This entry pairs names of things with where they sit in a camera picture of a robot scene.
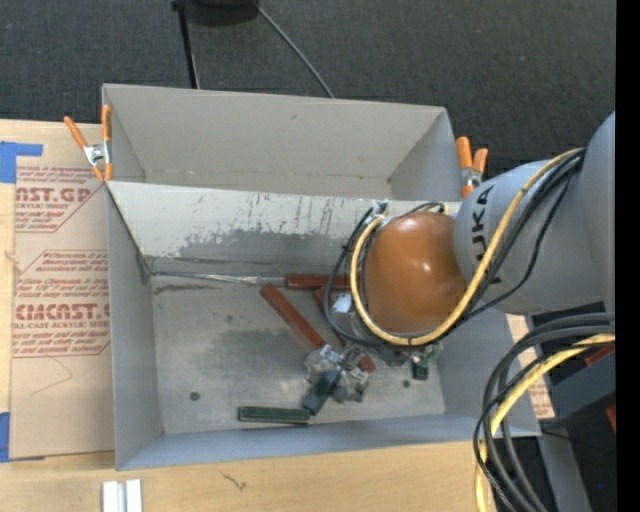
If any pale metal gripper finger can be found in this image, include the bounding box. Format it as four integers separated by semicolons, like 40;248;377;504
304;344;344;385
331;364;372;405

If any dark green block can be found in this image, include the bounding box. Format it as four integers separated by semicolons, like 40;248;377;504
301;367;347;417
237;405;312;427

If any red-brown flat block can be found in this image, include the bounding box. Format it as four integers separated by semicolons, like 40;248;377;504
284;273;352;292
259;283;330;352

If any grey metal bin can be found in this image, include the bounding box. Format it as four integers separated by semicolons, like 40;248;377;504
101;83;542;472

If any brown cardboard board, red print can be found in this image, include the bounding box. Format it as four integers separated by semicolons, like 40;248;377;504
0;118;117;462

